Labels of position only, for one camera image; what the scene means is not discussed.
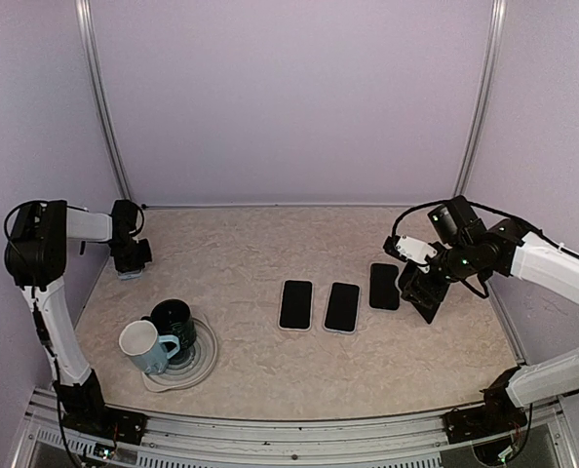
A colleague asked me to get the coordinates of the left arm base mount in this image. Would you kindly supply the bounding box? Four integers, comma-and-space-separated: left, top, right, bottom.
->
63, 404, 148, 446

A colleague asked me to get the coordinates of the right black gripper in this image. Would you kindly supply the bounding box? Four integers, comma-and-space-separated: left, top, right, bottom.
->
403, 240, 478, 307

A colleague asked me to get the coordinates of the aluminium frame post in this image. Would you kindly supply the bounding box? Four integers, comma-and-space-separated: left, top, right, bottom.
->
453, 0, 508, 196
75, 0, 134, 201

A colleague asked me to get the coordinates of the dark green mug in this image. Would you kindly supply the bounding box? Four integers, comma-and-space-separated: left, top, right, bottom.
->
142, 298, 197, 362

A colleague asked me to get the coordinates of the right aluminium frame post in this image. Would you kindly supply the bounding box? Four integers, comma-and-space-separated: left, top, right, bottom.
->
453, 0, 508, 196

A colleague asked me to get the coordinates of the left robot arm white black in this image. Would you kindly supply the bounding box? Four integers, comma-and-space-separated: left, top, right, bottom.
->
3, 199, 152, 434

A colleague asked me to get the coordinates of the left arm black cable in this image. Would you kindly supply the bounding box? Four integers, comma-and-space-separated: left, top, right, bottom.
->
4, 199, 42, 245

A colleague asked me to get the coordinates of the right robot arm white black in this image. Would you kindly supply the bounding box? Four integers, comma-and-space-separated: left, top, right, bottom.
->
383, 195, 579, 433

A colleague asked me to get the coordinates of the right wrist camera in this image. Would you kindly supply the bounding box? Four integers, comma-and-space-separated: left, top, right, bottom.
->
383, 235, 438, 273

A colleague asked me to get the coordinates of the left aluminium frame post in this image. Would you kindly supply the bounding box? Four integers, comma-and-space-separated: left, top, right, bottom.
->
75, 0, 134, 201

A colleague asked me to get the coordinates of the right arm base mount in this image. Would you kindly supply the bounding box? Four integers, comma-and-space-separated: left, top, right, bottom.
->
442, 390, 527, 444

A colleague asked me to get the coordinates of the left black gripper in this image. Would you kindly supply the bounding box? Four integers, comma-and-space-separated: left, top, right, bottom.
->
110, 238, 153, 273

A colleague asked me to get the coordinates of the blue phone case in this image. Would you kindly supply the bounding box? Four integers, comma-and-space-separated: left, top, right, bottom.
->
117, 269, 142, 281

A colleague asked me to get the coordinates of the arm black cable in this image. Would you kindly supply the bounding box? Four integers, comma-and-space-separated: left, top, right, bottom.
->
391, 199, 563, 298
4, 199, 42, 245

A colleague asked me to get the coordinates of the light blue mug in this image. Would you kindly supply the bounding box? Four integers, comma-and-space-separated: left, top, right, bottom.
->
118, 320, 180, 375

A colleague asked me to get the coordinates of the lavender phone case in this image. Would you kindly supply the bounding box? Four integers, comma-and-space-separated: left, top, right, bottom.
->
322, 281, 363, 336

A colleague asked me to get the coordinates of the white-edged black smartphone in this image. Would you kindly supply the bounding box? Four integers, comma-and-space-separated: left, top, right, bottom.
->
368, 263, 400, 311

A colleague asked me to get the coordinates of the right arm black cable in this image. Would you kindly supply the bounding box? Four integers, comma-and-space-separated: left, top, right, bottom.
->
391, 199, 563, 298

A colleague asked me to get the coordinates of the grey collapsible silicone bowl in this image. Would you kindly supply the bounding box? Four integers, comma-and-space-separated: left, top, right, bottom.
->
141, 315, 219, 393

